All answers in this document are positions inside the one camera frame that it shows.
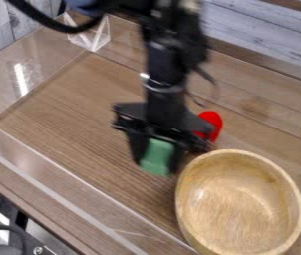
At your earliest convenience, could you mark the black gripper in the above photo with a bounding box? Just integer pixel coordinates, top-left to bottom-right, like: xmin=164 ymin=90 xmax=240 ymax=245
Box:
xmin=113 ymin=103 xmax=211 ymax=174

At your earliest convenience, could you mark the green rectangular block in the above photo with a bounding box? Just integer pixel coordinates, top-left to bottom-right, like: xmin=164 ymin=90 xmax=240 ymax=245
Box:
xmin=140 ymin=138 xmax=173 ymax=176

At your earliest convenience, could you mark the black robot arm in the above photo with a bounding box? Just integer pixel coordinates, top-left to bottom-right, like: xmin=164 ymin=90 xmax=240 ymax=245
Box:
xmin=65 ymin=0 xmax=215 ymax=175

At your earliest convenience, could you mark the brown wooden bowl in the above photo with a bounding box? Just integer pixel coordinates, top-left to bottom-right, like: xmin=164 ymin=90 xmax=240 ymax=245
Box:
xmin=175 ymin=149 xmax=301 ymax=255

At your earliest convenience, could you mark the red plush strawberry toy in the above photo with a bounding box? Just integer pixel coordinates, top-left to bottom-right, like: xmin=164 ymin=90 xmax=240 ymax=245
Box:
xmin=194 ymin=111 xmax=223 ymax=142

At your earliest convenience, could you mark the clear acrylic tray wall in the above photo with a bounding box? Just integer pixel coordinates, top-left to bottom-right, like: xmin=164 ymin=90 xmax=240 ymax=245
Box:
xmin=0 ymin=12 xmax=301 ymax=255

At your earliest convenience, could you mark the clear acrylic corner bracket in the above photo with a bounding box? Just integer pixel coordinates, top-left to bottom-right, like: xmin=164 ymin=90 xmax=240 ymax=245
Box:
xmin=66 ymin=16 xmax=111 ymax=52

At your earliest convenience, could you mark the black cable lower left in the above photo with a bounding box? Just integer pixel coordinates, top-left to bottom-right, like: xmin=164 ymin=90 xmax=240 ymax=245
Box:
xmin=0 ymin=224 xmax=25 ymax=255

